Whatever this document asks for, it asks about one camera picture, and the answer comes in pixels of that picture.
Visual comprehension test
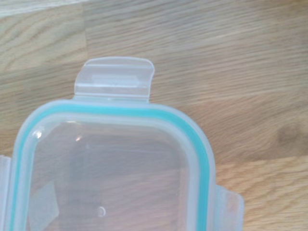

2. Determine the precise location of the clear plastic lid teal seal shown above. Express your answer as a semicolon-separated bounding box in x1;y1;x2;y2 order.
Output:
0;55;245;231

